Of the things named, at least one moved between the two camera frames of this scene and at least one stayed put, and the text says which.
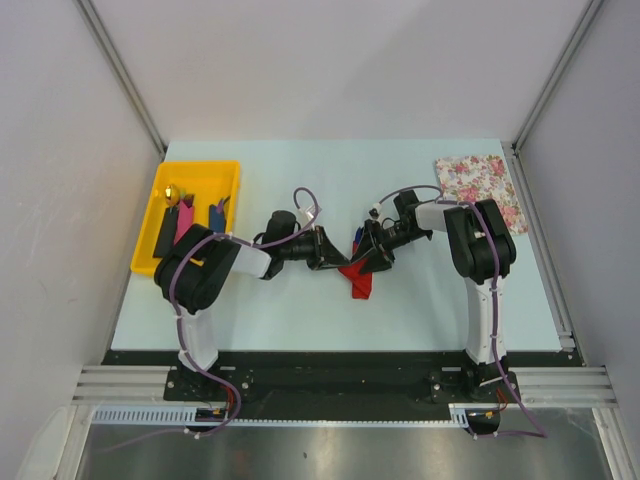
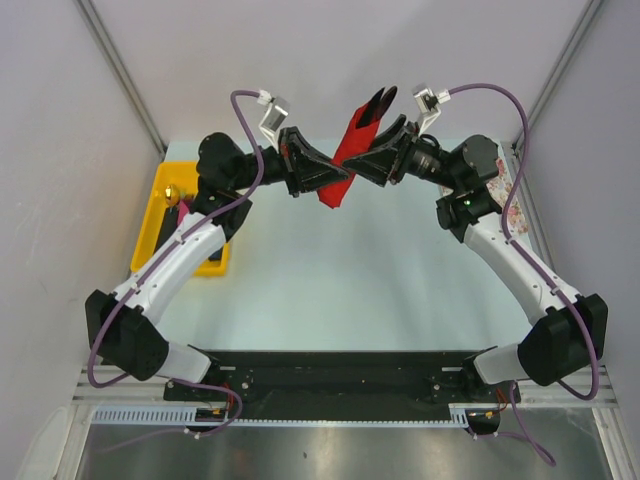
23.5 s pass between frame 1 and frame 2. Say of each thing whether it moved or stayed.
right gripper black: moved
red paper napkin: moved
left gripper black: moved
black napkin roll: stayed
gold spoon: stayed
